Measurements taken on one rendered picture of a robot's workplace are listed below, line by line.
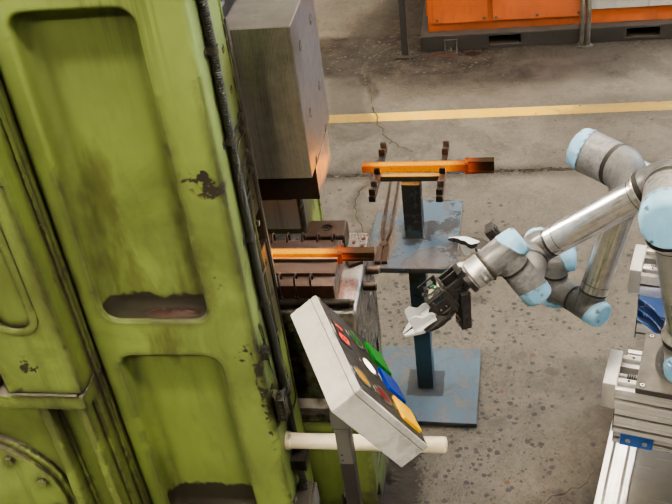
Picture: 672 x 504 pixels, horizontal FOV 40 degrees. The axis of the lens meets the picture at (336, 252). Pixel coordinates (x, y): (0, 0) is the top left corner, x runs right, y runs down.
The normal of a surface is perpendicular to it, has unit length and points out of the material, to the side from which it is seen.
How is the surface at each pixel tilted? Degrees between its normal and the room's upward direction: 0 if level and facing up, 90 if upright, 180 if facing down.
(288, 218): 90
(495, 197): 0
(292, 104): 90
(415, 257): 0
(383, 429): 90
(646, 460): 0
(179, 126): 89
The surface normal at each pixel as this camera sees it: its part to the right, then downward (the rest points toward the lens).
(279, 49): -0.14, 0.60
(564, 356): -0.11, -0.80
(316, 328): -0.57, -0.56
